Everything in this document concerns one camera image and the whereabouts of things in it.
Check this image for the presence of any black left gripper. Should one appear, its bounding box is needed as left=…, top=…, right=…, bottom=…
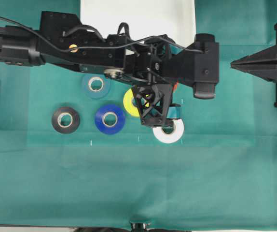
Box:
left=124, top=33, right=219, bottom=127

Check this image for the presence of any white tape roll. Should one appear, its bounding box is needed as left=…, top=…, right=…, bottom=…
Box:
left=152, top=119, right=184, bottom=144

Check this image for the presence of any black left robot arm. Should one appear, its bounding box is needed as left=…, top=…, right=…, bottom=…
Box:
left=0, top=11, right=219, bottom=128

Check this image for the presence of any red tape roll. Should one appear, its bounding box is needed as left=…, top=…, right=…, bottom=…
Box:
left=173, top=82, right=179, bottom=92

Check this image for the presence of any yellow tape roll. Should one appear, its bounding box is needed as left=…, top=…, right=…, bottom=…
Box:
left=123, top=89, right=139, bottom=117

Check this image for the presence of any blue tape roll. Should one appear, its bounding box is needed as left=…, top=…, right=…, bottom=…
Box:
left=95, top=104, right=125, bottom=135

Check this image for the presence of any teal tape roll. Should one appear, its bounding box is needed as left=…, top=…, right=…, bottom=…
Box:
left=81, top=74, right=111, bottom=99

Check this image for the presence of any white plastic case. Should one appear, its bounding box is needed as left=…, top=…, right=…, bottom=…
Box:
left=80, top=0, right=196, bottom=47

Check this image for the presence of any black tape roll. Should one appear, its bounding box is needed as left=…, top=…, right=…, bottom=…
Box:
left=51, top=107, right=80, bottom=134

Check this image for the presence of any black camera stand bottom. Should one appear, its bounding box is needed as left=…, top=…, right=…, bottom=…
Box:
left=129, top=216, right=152, bottom=232

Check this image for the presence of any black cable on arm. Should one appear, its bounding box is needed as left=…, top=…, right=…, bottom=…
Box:
left=0, top=15, right=206, bottom=56

